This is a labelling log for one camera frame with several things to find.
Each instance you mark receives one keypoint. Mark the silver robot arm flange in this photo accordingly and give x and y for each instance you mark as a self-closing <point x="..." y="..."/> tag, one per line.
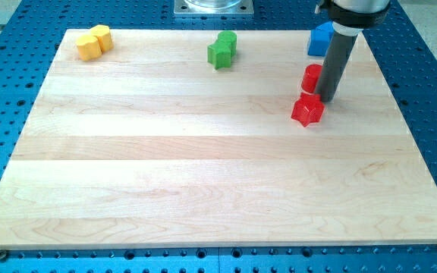
<point x="350" y="17"/>

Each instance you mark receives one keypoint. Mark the light wooden board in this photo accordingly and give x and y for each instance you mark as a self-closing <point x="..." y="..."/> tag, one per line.
<point x="150" y="146"/>

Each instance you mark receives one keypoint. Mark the green star block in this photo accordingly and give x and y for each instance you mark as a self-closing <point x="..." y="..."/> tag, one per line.
<point x="219" y="54"/>

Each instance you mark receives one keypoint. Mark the red star block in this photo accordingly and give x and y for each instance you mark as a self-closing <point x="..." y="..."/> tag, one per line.
<point x="308" y="109"/>

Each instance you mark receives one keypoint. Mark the green cylinder block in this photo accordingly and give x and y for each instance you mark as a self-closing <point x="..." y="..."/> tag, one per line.
<point x="229" y="37"/>

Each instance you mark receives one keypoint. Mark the red cylinder block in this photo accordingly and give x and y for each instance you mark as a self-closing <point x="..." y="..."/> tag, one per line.
<point x="310" y="77"/>

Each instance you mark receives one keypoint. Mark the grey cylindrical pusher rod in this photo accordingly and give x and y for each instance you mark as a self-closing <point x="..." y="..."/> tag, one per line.
<point x="335" y="62"/>

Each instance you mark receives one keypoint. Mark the blue cube block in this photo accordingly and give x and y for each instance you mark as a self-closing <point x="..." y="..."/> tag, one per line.
<point x="319" y="42"/>

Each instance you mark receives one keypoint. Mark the blue block behind rod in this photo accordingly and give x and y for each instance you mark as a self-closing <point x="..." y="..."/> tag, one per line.
<point x="327" y="27"/>

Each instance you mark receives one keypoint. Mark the yellow hexagon block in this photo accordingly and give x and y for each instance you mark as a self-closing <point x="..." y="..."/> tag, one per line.
<point x="104" y="37"/>

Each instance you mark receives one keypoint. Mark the yellow heart block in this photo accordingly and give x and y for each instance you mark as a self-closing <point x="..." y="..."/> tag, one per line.
<point x="88" y="47"/>

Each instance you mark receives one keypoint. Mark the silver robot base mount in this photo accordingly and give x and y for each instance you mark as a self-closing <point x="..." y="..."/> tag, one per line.
<point x="195" y="7"/>

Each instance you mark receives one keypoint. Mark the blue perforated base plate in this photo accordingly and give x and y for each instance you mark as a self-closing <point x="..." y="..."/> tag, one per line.
<point x="30" y="34"/>

